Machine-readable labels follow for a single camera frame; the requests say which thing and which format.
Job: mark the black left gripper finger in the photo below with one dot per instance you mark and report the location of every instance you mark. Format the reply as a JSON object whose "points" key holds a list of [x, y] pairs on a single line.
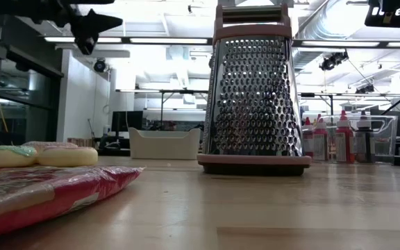
{"points": [[89, 1], [92, 24]]}

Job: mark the dark purple paint bottle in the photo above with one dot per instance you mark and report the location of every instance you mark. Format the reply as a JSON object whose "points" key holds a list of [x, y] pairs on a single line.
{"points": [[364, 142]]}

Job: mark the yellow paint bottle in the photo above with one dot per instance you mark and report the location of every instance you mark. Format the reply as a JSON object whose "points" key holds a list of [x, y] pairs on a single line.
{"points": [[314, 122]]}

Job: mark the magenta paint bottle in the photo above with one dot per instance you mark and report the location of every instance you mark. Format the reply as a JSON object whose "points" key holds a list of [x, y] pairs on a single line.
{"points": [[321, 144], [307, 142]]}

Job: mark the green frosted toy donut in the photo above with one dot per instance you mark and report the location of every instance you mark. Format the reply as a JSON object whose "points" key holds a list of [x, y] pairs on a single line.
{"points": [[2, 158]]}

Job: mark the red snack packet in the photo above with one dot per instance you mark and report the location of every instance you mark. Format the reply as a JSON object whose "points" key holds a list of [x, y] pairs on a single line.
{"points": [[47, 201]]}

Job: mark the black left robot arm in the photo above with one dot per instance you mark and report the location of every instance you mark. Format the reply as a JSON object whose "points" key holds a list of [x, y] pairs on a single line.
{"points": [[2, 7]]}

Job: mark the round black speaker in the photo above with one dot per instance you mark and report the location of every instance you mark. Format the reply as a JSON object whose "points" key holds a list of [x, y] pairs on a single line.
{"points": [[99, 65]]}

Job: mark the clear plastic container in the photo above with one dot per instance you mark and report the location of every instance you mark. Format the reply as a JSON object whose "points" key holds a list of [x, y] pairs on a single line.
{"points": [[384, 146]]}

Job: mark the grey plastic bin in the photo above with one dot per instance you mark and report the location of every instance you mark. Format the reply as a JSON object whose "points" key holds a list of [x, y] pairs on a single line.
{"points": [[165, 146]]}

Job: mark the silver ventilation duct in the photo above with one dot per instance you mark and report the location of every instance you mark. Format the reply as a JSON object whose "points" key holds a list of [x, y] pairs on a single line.
{"points": [[325, 21]]}

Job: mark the black hanging camera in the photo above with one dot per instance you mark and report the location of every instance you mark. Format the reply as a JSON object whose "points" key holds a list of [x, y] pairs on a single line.
{"points": [[365, 89], [332, 62]]}

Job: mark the black background table frame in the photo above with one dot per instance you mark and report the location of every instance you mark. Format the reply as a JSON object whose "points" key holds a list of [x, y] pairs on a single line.
{"points": [[186, 91], [307, 94]]}

